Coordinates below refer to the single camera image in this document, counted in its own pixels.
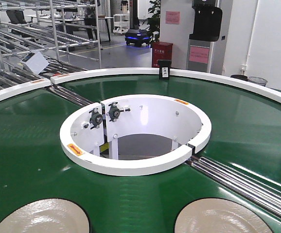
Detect metal roller rack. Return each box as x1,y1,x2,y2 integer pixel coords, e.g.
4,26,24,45
0,0,102,90

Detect wire mesh waste bin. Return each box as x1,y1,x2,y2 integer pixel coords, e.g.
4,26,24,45
247,76,268,86

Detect black sensor box on rim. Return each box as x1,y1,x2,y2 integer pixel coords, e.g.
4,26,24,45
158,59,172,80

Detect white inner conveyor ring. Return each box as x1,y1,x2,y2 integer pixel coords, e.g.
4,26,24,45
59,94,212,177

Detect steel rollers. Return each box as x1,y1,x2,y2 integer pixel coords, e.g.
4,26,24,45
186,156,281,218
47,84,93,107

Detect green potted plant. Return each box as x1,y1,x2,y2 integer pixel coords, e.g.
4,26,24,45
144,0,161,45

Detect white outer conveyor rim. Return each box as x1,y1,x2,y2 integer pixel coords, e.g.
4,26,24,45
0,67,281,103

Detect black mobile robot blue light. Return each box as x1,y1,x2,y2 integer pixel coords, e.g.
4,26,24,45
125,29,151,47

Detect cream plate with black rim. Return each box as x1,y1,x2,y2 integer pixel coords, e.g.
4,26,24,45
0,198,91,233

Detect steel rollers left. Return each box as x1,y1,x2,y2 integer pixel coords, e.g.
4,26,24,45
47,84,93,107

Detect green circular conveyor belt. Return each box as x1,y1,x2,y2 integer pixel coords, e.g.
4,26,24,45
0,75,281,233

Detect black water dispenser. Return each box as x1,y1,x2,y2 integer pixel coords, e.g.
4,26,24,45
189,0,223,42

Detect white control box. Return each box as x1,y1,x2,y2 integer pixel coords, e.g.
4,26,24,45
20,50,49,74

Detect red fire cabinet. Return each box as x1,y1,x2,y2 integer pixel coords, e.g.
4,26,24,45
152,41,173,67

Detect steel rollers right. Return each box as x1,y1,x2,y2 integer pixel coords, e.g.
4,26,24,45
186,156,281,218

